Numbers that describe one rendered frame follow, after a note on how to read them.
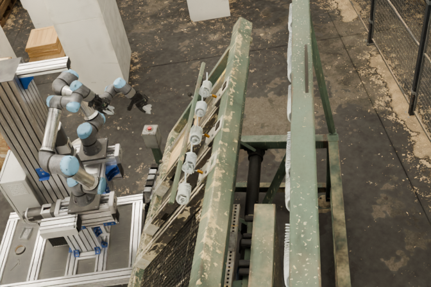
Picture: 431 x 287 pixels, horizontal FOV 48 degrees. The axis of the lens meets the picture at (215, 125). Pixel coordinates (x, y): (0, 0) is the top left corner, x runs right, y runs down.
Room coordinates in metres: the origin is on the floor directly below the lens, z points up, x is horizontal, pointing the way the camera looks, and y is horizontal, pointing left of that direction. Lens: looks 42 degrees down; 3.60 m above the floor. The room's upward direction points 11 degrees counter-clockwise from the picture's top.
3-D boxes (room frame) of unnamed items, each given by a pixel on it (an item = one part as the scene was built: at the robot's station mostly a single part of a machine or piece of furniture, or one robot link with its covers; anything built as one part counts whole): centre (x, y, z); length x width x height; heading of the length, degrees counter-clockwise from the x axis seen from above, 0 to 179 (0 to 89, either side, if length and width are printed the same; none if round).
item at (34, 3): (7.00, 2.04, 0.36); 0.80 x 0.58 x 0.72; 177
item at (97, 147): (2.83, 0.98, 1.09); 0.15 x 0.15 x 0.10
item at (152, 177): (2.61, 0.59, 0.69); 0.50 x 0.14 x 0.24; 166
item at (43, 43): (6.10, 2.09, 0.15); 0.61 x 0.52 x 0.31; 177
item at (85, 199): (2.33, 1.01, 1.09); 0.15 x 0.15 x 0.10
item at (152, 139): (3.06, 0.55, 0.84); 0.12 x 0.12 x 0.18; 76
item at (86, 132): (2.83, 0.98, 1.20); 0.13 x 0.12 x 0.14; 151
